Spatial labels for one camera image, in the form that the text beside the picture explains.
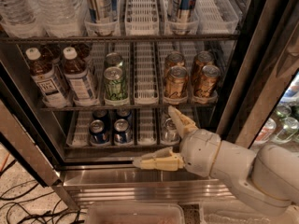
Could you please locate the right tall blue can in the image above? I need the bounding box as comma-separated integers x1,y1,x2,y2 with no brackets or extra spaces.
167,0,197,35

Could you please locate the front silver can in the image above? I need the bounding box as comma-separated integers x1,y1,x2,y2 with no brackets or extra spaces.
162,118,179,143

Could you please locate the rear silver can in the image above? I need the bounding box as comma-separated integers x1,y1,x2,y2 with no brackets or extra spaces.
162,107,170,120

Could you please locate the red white can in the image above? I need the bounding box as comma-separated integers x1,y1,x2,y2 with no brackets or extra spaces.
254,118,277,144

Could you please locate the rear right orange can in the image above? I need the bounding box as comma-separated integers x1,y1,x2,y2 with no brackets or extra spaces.
191,50,214,83

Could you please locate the tall blue can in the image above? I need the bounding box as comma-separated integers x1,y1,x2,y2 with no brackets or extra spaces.
167,0,197,35
83,0,120,35

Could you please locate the right clear plastic bin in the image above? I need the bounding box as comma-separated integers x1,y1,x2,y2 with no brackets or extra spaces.
199,200,299,224

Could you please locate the orange can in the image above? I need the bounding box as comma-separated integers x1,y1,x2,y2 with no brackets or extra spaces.
164,50,185,70
193,65,221,98
191,50,214,83
164,65,189,99

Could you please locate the left clear water bottle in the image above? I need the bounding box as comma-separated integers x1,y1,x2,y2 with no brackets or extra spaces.
0,0,44,38

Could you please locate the silver can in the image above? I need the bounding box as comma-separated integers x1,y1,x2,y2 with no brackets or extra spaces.
162,118,179,143
162,107,170,120

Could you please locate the top wire shelf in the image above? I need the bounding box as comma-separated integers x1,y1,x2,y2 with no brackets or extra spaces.
0,34,239,44

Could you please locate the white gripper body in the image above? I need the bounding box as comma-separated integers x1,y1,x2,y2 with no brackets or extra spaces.
179,129,221,177

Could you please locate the empty white middle tray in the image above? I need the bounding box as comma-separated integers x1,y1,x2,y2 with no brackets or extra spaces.
134,43,159,105

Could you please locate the wire shelf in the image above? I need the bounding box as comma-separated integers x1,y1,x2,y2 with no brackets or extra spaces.
40,103,216,111
0,34,239,44

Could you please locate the empty white top tray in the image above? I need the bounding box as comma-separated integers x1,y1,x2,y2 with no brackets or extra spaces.
124,0,159,35

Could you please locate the front left blue can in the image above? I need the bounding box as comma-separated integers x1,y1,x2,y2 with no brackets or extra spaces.
89,119,109,144

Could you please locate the open fridge door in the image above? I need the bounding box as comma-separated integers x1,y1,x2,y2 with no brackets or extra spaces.
0,63,79,210

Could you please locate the rear left blue can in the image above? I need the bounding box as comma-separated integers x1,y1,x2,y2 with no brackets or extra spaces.
93,110,110,126

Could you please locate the rear right blue can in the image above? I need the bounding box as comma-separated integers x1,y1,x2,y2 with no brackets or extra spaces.
116,109,133,124

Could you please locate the left tall blue can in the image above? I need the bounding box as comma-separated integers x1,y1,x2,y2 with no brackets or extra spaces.
83,0,120,35

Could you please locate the front right blue can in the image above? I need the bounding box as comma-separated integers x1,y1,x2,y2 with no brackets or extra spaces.
114,119,132,145

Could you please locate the front left orange can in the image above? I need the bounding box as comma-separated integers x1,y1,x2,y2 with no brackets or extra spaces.
164,65,189,99

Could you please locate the empty white tray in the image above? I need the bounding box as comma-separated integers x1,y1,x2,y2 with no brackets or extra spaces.
134,43,159,105
124,0,159,35

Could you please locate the front green soda can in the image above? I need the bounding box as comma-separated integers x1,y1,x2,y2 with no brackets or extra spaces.
104,66,128,101

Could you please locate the tea bottle white label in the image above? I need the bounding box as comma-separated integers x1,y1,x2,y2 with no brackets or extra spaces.
25,48,68,107

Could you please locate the green can right fridge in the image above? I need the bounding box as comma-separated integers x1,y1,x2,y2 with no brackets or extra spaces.
272,117,299,144

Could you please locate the tea bottle blue label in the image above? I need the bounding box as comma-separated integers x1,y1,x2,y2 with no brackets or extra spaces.
62,46,97,103

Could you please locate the middle wire shelf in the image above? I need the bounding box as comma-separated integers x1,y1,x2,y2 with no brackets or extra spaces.
40,103,216,111

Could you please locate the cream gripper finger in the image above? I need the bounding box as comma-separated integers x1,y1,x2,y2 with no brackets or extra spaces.
133,147,184,172
168,105,198,138

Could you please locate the clear water bottle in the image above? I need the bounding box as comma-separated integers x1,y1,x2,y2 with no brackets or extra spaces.
37,0,81,38
0,0,44,38

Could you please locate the rear left orange can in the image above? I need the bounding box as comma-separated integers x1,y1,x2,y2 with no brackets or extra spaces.
164,50,185,70

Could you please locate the right clear water bottle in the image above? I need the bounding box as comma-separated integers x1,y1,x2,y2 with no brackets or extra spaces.
37,0,81,38

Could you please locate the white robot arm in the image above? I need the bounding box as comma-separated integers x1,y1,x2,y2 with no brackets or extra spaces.
133,105,299,216

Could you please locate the front right orange can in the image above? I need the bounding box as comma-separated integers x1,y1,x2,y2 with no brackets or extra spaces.
193,65,221,98

